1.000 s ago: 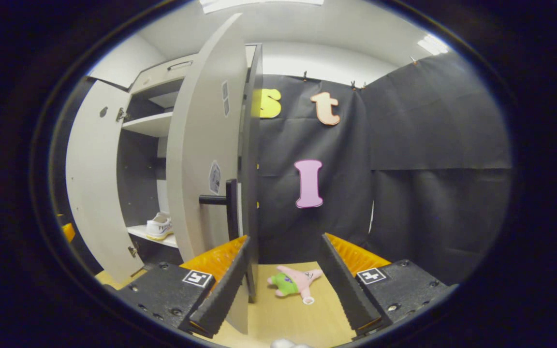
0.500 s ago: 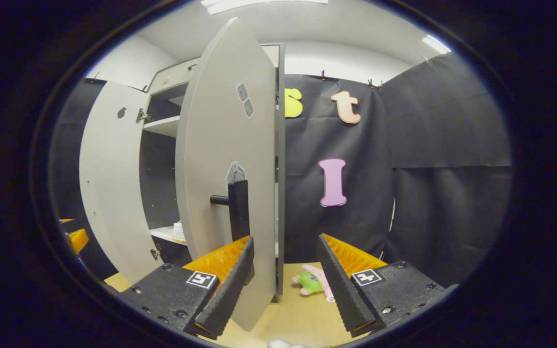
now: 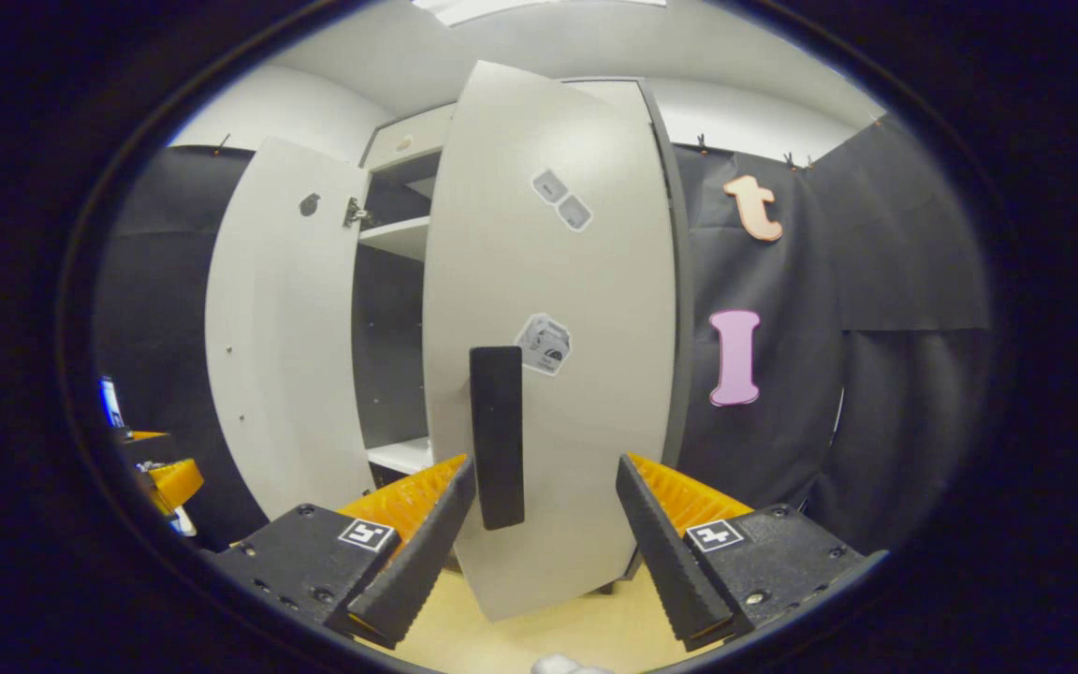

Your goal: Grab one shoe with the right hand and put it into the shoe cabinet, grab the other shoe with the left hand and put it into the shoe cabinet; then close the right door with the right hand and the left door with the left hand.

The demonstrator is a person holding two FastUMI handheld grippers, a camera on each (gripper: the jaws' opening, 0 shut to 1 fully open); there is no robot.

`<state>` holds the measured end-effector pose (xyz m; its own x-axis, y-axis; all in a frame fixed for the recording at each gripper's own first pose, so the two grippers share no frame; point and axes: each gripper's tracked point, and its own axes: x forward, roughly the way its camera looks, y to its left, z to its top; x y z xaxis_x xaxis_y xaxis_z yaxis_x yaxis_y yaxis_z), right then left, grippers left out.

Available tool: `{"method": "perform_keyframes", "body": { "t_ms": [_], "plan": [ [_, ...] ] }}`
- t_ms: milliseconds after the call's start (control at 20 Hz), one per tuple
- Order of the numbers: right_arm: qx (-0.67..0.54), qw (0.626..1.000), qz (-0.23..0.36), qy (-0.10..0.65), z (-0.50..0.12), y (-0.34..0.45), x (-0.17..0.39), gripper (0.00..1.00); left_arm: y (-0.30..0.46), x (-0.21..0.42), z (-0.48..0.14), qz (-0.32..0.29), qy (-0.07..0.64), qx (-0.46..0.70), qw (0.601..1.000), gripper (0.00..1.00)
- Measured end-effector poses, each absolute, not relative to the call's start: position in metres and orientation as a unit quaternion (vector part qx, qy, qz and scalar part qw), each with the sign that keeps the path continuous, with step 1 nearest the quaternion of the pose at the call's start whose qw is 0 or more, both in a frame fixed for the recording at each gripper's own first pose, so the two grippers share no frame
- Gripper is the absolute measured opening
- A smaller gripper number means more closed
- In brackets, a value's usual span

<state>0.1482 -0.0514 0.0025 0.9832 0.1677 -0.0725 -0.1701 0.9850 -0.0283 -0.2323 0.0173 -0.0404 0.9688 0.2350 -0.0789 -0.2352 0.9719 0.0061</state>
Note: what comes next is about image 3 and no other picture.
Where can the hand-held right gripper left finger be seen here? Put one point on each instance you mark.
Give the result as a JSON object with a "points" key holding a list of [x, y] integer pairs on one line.
{"points": [[422, 548]]}

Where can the grey cabinet drawer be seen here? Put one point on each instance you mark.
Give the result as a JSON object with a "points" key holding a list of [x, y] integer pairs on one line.
{"points": [[403, 140]]}

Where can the grey shoe cabinet door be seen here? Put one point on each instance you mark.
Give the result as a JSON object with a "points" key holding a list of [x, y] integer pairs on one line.
{"points": [[286, 328], [586, 440]]}

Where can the grey shoe cabinet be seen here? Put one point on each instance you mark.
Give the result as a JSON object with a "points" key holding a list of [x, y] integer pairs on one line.
{"points": [[389, 309]]}

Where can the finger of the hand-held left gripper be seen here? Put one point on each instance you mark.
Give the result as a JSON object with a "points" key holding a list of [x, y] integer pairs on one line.
{"points": [[179, 482], [151, 449]]}

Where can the small bright screen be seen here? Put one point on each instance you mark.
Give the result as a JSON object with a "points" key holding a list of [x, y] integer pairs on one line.
{"points": [[111, 402]]}

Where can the black backdrop cloth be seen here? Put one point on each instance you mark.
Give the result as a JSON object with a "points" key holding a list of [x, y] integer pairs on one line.
{"points": [[904, 402]]}

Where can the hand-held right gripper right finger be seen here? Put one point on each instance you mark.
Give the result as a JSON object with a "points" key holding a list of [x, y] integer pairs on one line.
{"points": [[665, 548]]}

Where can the ceiling light panel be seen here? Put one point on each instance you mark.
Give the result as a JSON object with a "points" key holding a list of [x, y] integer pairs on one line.
{"points": [[520, 7]]}

